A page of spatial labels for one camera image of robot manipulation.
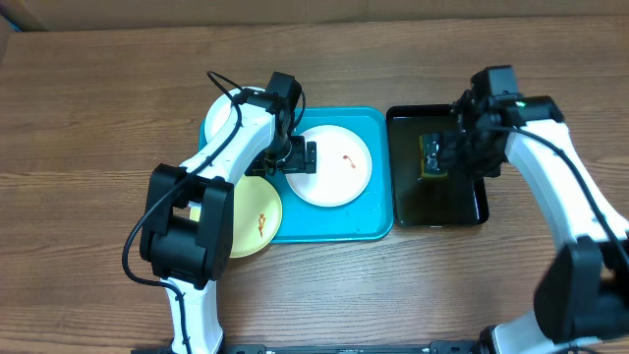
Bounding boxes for blue plastic tray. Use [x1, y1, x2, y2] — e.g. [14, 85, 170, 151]
[198, 106, 395, 245]

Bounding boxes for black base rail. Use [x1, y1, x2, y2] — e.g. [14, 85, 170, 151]
[131, 339, 492, 354]

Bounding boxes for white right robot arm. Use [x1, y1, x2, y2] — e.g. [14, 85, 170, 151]
[430, 66, 628, 353]

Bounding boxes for white plate with stain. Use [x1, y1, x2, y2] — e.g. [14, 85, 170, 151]
[286, 125, 372, 207]

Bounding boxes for cardboard back panel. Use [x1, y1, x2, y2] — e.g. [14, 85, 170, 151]
[1, 0, 628, 31]

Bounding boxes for green yellow sponge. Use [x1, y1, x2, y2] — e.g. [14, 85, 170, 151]
[419, 133, 447, 179]

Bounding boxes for yellow plate with stain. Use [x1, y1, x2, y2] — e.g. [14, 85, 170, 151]
[189, 174, 284, 260]

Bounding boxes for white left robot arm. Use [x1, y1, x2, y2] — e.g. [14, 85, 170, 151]
[122, 72, 316, 353]

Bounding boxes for black water tray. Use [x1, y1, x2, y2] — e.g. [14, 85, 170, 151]
[386, 104, 489, 227]

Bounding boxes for white plate rear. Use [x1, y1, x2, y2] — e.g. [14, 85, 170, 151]
[199, 87, 264, 149]

